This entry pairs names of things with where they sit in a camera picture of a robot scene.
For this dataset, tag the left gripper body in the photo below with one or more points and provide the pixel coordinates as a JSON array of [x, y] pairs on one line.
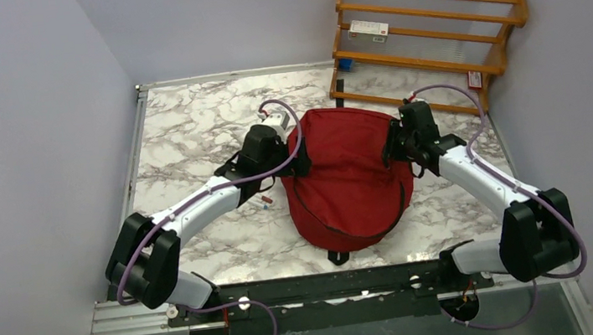
[[296, 167]]

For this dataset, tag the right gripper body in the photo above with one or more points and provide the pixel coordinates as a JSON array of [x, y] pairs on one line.
[[397, 144]]

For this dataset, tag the red student backpack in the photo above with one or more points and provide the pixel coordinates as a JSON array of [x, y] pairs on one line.
[[352, 194]]

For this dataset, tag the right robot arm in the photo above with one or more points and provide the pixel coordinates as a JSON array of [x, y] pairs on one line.
[[537, 233]]

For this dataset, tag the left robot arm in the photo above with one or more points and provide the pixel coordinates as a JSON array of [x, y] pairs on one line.
[[144, 264]]

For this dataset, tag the red capped white pen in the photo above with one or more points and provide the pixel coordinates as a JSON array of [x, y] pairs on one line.
[[266, 199]]

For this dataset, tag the small blue block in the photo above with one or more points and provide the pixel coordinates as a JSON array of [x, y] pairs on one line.
[[345, 64]]

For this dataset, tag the small red white box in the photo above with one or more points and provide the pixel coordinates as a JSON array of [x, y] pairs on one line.
[[475, 80]]

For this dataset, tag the wooden shelf rack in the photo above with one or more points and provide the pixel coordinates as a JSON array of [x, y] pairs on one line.
[[439, 40]]

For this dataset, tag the white box on shelf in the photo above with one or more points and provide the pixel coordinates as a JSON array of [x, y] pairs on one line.
[[366, 31]]

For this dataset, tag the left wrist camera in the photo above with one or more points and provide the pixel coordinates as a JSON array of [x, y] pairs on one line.
[[279, 121]]

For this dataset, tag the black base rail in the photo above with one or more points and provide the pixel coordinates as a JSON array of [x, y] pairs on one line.
[[333, 299]]

